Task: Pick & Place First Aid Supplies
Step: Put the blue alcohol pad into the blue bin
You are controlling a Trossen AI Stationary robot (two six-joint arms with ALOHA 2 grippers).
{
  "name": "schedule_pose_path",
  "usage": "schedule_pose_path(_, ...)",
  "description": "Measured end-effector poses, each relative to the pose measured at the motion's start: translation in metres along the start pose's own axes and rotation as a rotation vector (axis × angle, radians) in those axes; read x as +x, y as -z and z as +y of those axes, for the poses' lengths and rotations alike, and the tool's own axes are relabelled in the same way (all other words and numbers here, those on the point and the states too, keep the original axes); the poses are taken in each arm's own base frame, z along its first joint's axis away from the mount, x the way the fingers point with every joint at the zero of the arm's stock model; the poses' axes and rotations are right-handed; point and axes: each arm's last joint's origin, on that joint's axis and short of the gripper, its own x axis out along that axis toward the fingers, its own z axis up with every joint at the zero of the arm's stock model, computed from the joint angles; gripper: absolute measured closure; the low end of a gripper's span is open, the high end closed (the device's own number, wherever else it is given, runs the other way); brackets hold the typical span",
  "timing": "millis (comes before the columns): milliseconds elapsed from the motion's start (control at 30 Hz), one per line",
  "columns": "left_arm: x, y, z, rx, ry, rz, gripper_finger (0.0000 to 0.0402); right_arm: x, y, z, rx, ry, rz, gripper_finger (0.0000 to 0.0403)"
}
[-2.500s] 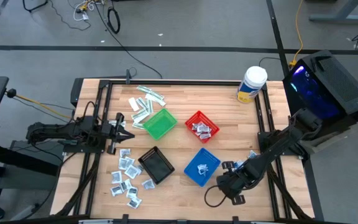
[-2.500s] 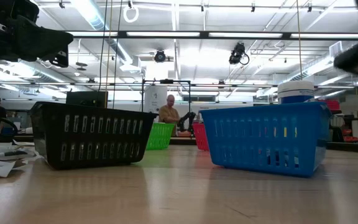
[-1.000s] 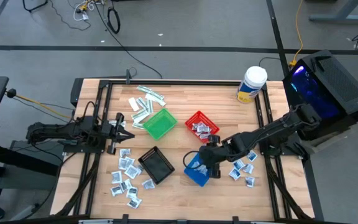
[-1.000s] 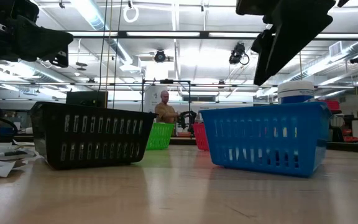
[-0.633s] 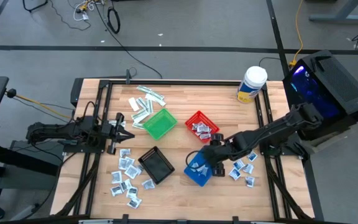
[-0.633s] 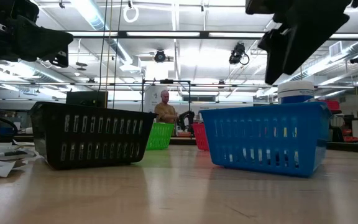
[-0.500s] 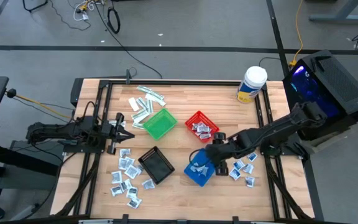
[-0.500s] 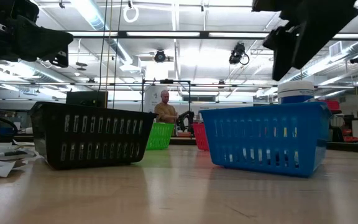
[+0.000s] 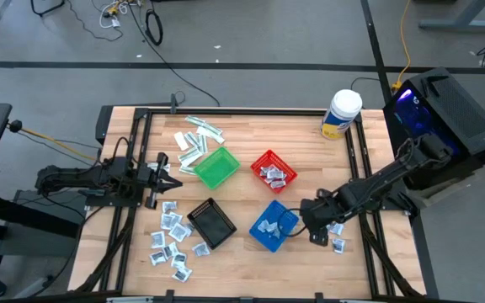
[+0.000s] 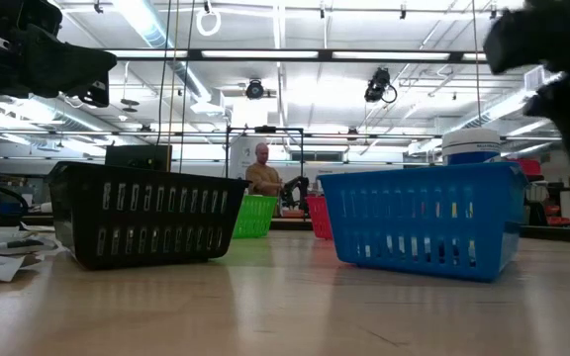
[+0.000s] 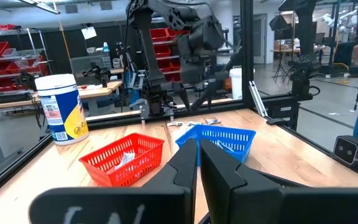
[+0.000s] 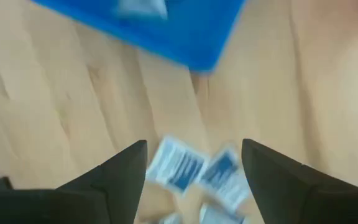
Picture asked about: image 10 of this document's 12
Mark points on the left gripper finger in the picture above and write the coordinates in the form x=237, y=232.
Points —
x=94, y=94
x=62, y=64

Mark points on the blue plastic basket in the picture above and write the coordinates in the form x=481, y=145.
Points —
x=413, y=173

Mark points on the background black robot arm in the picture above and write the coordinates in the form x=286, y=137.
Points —
x=295, y=185

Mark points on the red storage bin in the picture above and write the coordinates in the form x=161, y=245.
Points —
x=530, y=168

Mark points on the LED light bar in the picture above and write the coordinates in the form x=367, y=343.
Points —
x=260, y=54
x=156, y=54
x=389, y=55
x=474, y=56

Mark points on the disinfectant wipes canister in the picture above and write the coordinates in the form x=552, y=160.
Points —
x=470, y=143

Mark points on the black plastic basket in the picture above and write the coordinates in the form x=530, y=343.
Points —
x=141, y=220

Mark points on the white poster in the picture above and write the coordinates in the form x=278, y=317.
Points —
x=240, y=158

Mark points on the person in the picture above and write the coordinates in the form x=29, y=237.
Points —
x=262, y=180

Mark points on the green plastic basket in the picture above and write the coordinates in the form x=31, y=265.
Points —
x=257, y=217

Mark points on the red plastic basket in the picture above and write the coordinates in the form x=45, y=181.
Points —
x=320, y=217

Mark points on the black overhead camera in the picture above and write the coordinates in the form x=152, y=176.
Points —
x=254, y=90
x=376, y=86

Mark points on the background black rig frame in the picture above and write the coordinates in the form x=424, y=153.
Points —
x=265, y=129

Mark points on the black aluminium table frame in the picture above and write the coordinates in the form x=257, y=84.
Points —
x=324, y=55

